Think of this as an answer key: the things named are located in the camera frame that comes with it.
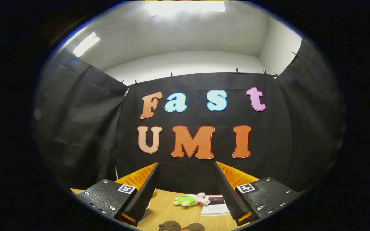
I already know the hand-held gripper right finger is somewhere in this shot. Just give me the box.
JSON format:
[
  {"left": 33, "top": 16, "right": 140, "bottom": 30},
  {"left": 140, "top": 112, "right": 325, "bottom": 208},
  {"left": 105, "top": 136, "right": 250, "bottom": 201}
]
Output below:
[{"left": 213, "top": 161, "right": 301, "bottom": 227}]

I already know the white book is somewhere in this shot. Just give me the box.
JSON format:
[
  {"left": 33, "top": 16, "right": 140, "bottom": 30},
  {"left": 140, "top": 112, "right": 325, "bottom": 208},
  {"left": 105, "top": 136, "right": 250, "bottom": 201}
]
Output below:
[{"left": 200, "top": 196, "right": 230, "bottom": 216}]

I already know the brown fuzzy shoe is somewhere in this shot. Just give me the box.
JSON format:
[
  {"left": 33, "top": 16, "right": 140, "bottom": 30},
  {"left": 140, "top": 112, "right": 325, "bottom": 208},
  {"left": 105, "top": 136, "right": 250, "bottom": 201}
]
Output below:
[
  {"left": 182, "top": 223, "right": 205, "bottom": 231},
  {"left": 158, "top": 221, "right": 181, "bottom": 231}
]

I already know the ceiling light panel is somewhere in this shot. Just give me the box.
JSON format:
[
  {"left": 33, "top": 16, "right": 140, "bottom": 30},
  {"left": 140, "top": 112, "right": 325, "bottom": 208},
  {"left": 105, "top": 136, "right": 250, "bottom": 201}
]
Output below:
[
  {"left": 145, "top": 0, "right": 226, "bottom": 16},
  {"left": 72, "top": 32, "right": 101, "bottom": 57}
]

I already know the black backdrop cloth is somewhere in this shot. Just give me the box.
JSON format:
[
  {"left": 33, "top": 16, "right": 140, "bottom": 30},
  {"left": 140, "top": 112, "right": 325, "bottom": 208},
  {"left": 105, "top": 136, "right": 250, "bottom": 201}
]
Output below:
[{"left": 116, "top": 72, "right": 293, "bottom": 196}]

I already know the plain black side cloth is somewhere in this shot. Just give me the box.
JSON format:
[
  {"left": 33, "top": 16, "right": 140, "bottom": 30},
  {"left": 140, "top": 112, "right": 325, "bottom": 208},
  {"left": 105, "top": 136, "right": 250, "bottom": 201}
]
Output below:
[
  {"left": 32, "top": 48, "right": 129, "bottom": 190},
  {"left": 275, "top": 37, "right": 346, "bottom": 193}
]

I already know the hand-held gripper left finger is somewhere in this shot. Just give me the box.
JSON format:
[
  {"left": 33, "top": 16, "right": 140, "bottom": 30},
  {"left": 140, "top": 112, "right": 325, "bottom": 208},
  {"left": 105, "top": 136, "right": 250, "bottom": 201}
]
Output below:
[{"left": 75, "top": 162, "right": 160, "bottom": 227}]

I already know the green and pink plush toy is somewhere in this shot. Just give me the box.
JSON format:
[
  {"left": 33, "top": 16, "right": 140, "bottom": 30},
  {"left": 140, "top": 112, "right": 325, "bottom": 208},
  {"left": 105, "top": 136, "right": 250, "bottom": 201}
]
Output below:
[{"left": 173, "top": 193, "right": 210, "bottom": 207}]

